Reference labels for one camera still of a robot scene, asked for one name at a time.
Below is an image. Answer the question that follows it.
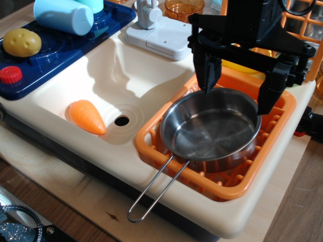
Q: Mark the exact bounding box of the orange toy carrot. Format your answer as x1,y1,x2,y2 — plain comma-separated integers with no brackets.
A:
69,100,106,135

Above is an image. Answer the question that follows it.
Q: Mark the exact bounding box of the grey toy faucet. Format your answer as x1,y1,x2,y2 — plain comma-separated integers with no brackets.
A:
126,1,192,61

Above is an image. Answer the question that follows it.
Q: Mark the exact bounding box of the red stove knob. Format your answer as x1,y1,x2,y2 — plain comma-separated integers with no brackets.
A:
0,66,23,84

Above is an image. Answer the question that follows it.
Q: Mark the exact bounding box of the orange plastic drying rack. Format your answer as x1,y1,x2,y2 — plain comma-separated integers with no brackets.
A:
134,76,297,201

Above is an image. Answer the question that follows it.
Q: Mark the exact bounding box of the dark blue toy stove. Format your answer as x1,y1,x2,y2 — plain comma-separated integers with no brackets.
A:
1,1,136,100

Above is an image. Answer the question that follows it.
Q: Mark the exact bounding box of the cream toy sink unit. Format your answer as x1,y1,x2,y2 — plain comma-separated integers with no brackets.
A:
1,29,316,241

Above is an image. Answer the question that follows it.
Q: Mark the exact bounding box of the stainless steel pan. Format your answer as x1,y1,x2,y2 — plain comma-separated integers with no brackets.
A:
127,88,262,223

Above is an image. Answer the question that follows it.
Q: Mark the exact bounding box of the light wooden board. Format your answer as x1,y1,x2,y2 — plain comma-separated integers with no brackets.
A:
1,125,310,241

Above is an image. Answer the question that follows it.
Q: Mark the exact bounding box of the orange transparent bowl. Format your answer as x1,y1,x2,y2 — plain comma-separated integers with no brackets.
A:
164,0,205,23

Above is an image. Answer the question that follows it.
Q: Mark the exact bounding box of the grey sparkly strap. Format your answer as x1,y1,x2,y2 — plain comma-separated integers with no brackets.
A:
0,204,43,242

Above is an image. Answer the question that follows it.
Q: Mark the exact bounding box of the teal plastic cup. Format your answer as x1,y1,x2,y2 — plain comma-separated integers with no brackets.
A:
76,0,104,14

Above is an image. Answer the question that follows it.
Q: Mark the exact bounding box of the yellow toy fruit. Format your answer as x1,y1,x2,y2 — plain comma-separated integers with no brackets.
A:
222,47,272,80

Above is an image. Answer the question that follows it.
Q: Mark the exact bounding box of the light blue plastic cup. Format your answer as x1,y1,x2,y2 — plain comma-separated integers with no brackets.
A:
33,0,94,36

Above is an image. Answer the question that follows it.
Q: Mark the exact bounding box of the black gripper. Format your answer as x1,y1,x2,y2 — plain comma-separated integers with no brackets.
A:
188,1,315,115

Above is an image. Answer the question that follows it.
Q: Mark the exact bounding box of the yellow toy potato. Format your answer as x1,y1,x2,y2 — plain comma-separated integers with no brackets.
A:
3,28,42,57

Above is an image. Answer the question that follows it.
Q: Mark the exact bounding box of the steel pot in basket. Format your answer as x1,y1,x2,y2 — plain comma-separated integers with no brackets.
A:
283,1,322,44

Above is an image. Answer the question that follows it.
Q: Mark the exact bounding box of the black red clamp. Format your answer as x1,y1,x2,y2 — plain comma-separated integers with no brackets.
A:
294,106,322,143

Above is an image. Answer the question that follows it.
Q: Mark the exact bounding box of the orange wire basket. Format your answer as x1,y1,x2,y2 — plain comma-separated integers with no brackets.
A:
220,1,322,81

